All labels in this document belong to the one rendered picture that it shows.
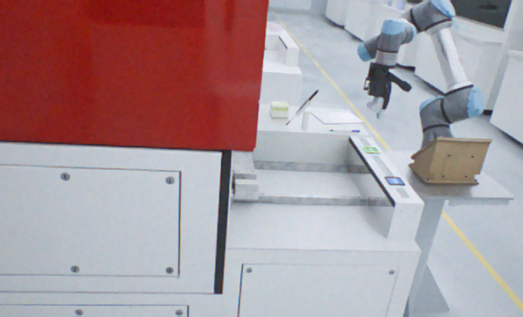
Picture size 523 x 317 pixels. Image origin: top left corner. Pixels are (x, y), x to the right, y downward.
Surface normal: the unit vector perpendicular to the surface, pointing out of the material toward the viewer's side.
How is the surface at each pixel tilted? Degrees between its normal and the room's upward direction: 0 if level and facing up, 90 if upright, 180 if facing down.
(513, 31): 90
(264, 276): 90
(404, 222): 90
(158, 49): 90
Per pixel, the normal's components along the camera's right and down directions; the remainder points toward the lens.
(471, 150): 0.13, 0.43
